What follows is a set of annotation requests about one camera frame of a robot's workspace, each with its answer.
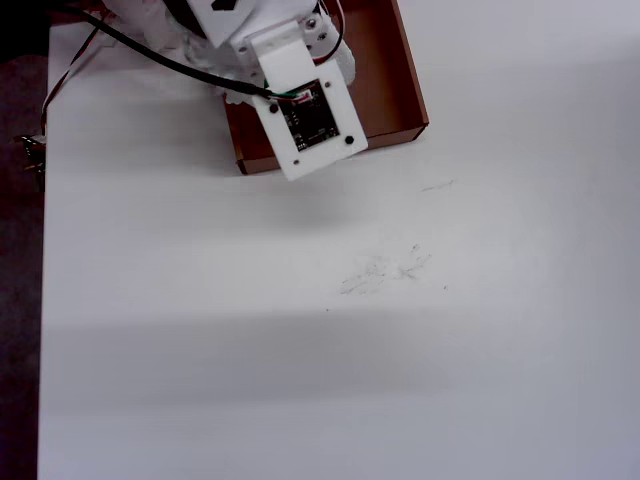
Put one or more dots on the brown cardboard box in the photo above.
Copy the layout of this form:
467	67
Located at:
385	75

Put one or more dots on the yellow black connector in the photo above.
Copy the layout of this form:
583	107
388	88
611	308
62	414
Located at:
31	150

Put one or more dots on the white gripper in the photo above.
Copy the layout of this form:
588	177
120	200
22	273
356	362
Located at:
324	44

